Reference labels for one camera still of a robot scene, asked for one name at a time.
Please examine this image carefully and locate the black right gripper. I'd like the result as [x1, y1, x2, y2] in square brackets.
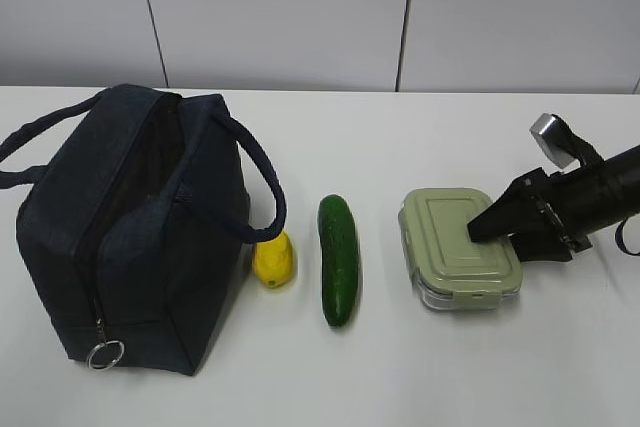
[467, 168, 593, 262]

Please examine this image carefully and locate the yellow lemon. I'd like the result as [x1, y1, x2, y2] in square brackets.
[252, 231, 295, 289]

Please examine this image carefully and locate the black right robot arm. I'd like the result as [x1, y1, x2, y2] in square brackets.
[467, 147, 639, 262]

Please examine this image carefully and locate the green cucumber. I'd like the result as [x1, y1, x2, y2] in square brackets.
[317, 194, 360, 328]

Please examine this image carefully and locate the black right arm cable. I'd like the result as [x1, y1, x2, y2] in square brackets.
[554, 114, 640, 256]

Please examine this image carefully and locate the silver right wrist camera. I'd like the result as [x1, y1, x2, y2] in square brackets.
[529, 113, 575, 169]

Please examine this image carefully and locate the green lidded glass container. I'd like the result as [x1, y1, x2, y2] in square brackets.
[398, 188, 523, 311]

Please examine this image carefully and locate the dark blue lunch bag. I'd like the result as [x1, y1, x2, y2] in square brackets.
[1, 84, 287, 376]

